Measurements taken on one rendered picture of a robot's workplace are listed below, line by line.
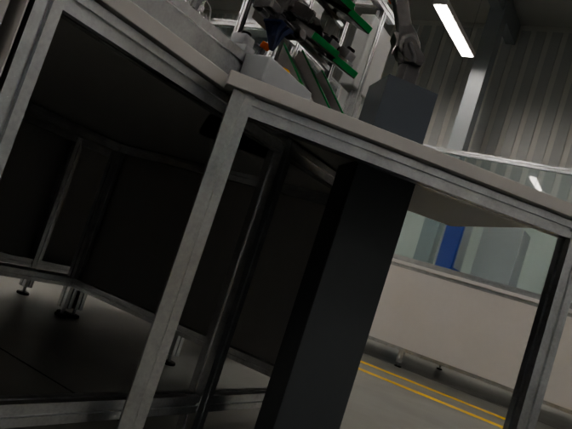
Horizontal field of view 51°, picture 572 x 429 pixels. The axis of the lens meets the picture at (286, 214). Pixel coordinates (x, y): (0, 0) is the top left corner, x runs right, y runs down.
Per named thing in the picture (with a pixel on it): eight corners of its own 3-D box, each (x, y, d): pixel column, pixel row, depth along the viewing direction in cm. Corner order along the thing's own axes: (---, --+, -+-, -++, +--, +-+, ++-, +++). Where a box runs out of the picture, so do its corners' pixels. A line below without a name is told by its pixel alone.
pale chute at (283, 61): (321, 120, 185) (332, 111, 183) (294, 102, 176) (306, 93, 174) (293, 59, 200) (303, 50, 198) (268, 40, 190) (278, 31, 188)
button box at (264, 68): (305, 116, 151) (312, 92, 151) (261, 80, 133) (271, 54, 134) (282, 111, 155) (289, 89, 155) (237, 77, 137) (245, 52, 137)
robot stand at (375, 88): (415, 168, 151) (438, 94, 152) (364, 149, 148) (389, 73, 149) (392, 173, 164) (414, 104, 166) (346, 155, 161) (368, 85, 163)
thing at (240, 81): (603, 229, 136) (607, 217, 136) (226, 82, 117) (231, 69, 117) (451, 226, 204) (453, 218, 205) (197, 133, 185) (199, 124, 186)
